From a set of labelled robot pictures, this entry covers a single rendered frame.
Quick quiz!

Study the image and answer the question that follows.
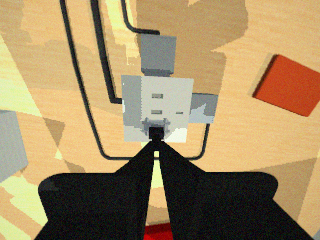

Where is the red rectangular block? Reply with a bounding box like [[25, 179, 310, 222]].
[[143, 223, 173, 240]]

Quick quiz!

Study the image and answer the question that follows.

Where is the reddish-brown flat rectangular slab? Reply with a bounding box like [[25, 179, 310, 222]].
[[252, 54, 320, 117]]

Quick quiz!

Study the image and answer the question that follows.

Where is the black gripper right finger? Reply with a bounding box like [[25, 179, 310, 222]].
[[159, 141, 278, 240]]

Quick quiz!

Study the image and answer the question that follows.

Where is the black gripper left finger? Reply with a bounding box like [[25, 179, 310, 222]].
[[38, 141, 155, 240]]

